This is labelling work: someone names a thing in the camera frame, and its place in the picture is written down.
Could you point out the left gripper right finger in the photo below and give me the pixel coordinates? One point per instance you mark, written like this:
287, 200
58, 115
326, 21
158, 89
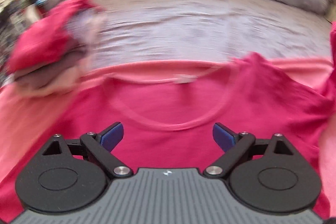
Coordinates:
239, 150

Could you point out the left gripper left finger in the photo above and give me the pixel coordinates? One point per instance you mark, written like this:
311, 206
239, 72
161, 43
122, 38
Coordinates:
88, 156

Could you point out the crimson red t-shirt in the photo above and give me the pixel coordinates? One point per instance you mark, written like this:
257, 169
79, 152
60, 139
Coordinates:
199, 113

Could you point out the pink blanket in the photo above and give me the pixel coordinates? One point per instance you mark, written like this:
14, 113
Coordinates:
52, 98

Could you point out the folded grey garment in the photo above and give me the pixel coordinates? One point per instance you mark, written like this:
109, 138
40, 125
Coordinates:
41, 75

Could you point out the folded light pink garment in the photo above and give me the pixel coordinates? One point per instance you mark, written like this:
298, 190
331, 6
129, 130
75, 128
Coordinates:
63, 82

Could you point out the folded red garment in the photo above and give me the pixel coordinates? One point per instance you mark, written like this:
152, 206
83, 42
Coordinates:
45, 41

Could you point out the white bed sheet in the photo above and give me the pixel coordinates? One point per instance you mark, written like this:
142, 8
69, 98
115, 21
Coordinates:
127, 31

